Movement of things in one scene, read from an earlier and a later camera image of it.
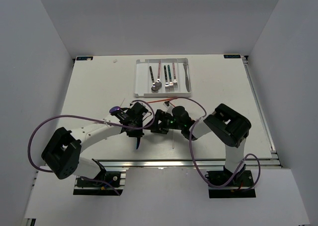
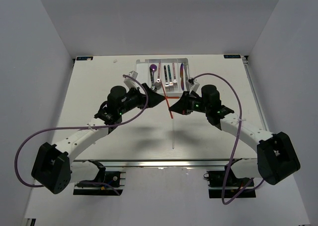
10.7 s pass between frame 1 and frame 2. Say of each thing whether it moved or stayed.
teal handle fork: stayed
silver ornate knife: stayed
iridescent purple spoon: moved
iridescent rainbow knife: moved
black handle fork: stayed
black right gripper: moved
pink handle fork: stayed
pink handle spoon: stayed
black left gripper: moved
